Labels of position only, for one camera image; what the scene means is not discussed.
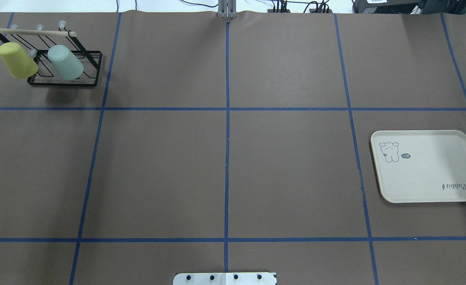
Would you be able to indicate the black equipment box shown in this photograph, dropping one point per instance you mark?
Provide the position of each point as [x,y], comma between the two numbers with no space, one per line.
[457,7]

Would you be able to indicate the black power strip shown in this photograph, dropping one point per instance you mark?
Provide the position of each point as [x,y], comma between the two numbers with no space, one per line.
[302,11]

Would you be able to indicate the black wire cup rack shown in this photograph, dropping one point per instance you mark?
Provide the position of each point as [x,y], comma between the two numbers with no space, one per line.
[38,41]

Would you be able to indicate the yellow-green plastic cup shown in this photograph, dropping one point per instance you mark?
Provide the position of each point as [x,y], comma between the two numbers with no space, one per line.
[18,62]

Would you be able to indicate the pale green plastic cup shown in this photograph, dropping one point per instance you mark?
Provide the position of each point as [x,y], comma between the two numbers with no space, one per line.
[66,64]

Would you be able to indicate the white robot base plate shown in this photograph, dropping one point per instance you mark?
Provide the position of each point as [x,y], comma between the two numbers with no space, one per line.
[226,278]

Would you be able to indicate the cream rabbit print tray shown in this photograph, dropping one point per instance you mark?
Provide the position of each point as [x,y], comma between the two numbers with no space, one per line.
[420,166]

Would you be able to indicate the grey aluminium camera post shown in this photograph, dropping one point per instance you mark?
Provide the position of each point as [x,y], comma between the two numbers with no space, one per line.
[227,9]

